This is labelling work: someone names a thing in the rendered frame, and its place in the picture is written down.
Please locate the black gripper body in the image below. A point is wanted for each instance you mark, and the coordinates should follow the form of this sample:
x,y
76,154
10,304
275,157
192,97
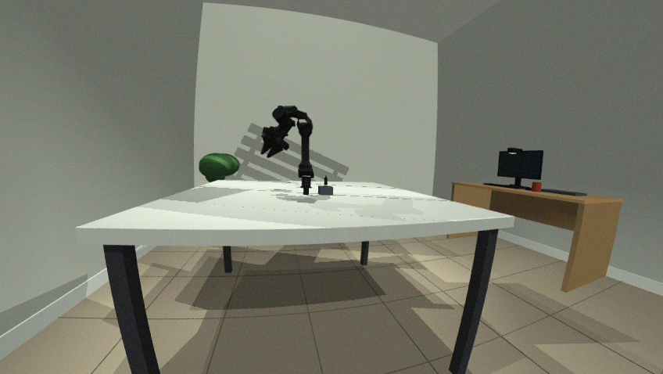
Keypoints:
x,y
279,140

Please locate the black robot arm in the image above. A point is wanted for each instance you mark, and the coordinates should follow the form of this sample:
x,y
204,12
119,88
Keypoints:
x,y
282,115

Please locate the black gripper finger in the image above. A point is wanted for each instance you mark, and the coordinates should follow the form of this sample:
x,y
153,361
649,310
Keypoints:
x,y
266,146
274,149

